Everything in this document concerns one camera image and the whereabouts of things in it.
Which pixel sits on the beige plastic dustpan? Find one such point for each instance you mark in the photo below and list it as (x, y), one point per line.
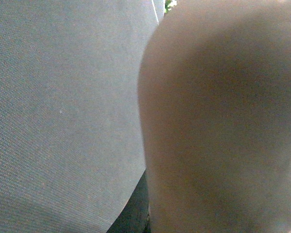
(214, 94)

